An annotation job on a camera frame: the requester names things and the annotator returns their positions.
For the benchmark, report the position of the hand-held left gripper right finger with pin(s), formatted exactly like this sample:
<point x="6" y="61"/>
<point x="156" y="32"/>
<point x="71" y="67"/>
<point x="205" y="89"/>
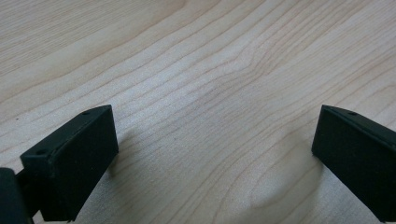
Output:
<point x="358" y="158"/>

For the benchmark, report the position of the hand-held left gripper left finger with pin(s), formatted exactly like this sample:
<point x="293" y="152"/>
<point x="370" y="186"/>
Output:
<point x="71" y="168"/>

